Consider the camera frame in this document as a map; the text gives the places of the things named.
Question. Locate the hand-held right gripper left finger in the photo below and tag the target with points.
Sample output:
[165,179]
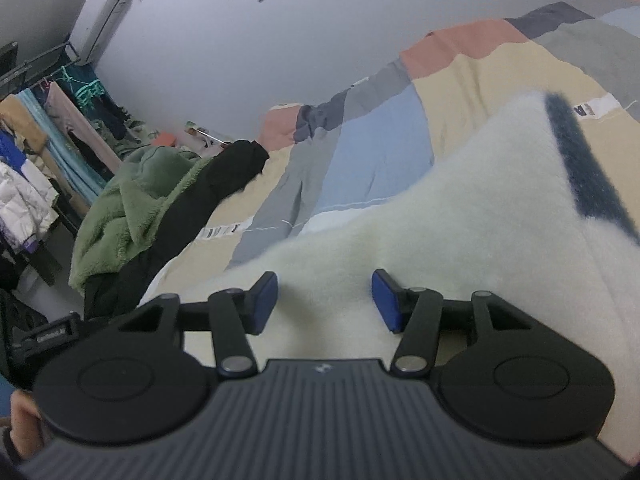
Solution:
[264,305]

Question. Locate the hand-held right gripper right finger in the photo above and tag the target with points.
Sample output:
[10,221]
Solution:
[387,305]

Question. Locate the cream sweater with blue stripes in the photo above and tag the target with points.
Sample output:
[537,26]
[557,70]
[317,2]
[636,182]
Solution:
[450,240]

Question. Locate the green clothes hangers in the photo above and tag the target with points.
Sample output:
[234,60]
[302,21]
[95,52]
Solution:
[85,87]

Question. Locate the black clothes rack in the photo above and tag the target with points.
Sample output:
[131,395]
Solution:
[35,62]

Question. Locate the person's left hand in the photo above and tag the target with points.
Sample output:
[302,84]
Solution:
[26,425]

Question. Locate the black garment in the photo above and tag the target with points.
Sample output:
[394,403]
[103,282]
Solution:
[200,195]

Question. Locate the white puffer jacket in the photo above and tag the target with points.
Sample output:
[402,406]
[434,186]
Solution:
[20,205]

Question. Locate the patchwork bed sheet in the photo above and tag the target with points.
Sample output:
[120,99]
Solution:
[375,155]

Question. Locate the green fleece jacket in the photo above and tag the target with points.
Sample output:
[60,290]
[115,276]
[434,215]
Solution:
[125,210]

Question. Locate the light blue hanging garment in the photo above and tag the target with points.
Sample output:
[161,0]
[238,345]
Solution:
[60,150]

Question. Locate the dark hanging garment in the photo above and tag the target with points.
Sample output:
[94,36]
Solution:
[92,152]

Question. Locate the tan hanging garment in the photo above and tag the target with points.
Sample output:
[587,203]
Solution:
[22,120]

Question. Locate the beige pink hanging garment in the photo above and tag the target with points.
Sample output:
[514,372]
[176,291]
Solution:
[80,120]

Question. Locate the white air conditioner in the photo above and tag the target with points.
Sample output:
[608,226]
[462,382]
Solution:
[107,15]

